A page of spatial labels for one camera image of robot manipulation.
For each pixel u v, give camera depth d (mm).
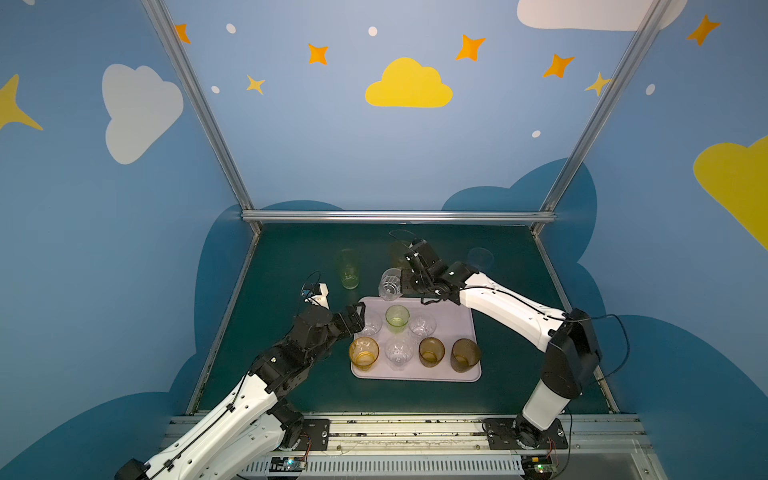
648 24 716
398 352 883
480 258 974
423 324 887
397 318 929
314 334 549
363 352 869
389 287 909
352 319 663
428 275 637
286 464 706
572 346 445
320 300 675
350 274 963
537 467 711
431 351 869
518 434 660
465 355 843
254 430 593
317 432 750
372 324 926
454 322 977
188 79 787
